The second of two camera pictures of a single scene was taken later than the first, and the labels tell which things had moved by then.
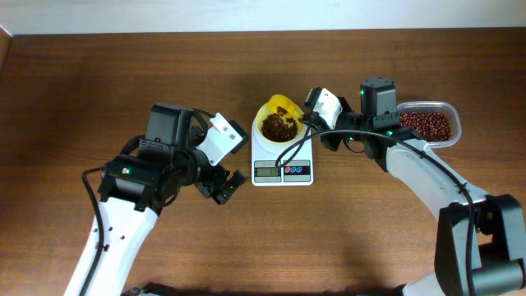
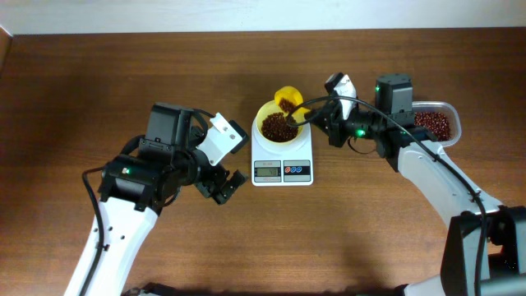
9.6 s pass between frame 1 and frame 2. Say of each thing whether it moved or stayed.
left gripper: stayed
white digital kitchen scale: stayed
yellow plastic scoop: moved
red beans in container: stayed
